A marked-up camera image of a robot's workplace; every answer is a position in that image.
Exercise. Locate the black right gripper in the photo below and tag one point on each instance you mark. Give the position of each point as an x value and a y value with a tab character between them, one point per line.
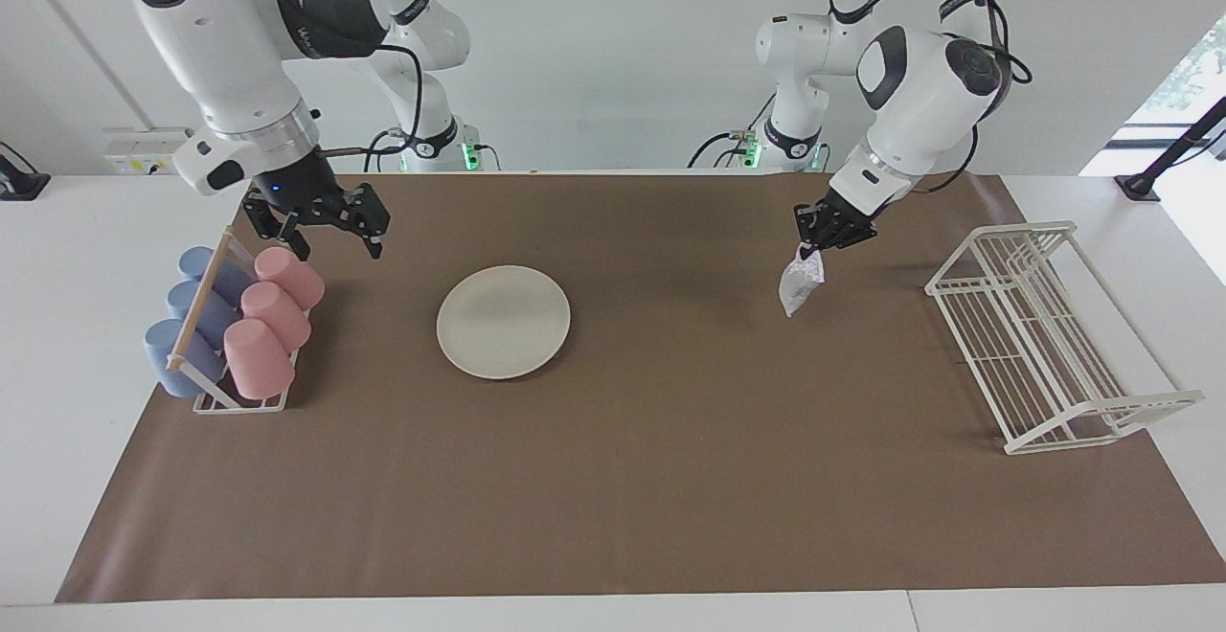
292	191

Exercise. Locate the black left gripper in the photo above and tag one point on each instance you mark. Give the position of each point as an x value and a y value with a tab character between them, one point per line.
843	215

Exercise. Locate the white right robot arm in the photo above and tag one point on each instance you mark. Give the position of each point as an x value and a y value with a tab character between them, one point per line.
230	48

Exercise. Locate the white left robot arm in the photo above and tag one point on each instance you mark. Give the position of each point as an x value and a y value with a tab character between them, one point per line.
910	124

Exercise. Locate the cream round plate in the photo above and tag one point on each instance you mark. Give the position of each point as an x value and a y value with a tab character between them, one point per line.
503	323

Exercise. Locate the pink plastic cup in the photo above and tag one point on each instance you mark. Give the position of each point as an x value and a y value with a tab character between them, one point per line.
257	361
276	316
289	278

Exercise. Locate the blue plastic cup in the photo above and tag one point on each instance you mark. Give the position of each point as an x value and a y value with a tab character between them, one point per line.
172	359
199	263
206	311

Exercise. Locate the cup rack with wooden rod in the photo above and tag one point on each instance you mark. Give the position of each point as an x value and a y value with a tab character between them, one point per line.
199	299

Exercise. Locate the brown table mat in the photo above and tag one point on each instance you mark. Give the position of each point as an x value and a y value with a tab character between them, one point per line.
670	440

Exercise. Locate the black pole stand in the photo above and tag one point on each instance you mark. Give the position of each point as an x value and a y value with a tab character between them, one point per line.
1173	148

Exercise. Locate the white wall outlet box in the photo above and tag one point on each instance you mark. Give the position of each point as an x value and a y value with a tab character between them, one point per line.
139	151

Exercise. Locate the black clamp mount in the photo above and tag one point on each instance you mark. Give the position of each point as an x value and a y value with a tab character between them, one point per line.
19	184

